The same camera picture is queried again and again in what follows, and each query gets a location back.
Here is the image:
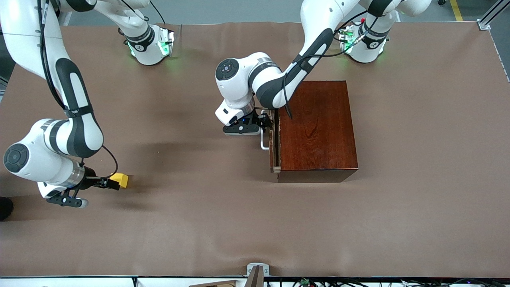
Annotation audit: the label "aluminium frame profile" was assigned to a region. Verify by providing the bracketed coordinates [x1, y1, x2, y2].
[478, 0, 510, 31]

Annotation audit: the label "tangled black cables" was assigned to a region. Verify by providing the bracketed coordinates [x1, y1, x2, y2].
[293, 278, 510, 287]

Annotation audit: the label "brown cardboard piece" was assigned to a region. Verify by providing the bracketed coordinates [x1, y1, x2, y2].
[189, 280, 240, 287]

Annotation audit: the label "black ribbed round knob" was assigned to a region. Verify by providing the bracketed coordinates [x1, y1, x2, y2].
[0, 197, 14, 221]

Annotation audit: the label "grey metal camera mount bracket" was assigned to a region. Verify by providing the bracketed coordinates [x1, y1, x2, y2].
[246, 262, 270, 287]

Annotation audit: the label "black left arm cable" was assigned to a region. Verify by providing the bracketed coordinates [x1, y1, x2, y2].
[281, 10, 373, 120]

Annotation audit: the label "light wood drawer white handle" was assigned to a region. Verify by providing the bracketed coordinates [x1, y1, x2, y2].
[260, 110, 282, 173]

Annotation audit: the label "thin black base cable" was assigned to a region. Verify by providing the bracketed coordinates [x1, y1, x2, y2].
[149, 0, 167, 24]

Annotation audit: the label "white table frame rail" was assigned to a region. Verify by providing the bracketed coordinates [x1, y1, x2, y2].
[0, 276, 247, 287]

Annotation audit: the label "dark brown wooden cabinet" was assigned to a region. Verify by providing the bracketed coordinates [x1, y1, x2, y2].
[275, 81, 358, 183]

